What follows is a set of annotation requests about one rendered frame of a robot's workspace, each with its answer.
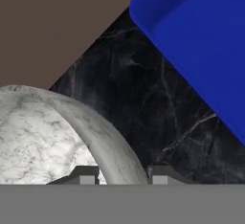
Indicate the white marble bowl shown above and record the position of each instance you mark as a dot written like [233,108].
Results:
[41,132]

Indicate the blue tray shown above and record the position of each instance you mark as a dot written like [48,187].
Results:
[197,39]

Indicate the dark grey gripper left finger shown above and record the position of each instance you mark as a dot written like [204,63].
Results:
[86,174]

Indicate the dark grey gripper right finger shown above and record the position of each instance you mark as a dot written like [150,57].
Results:
[161,173]

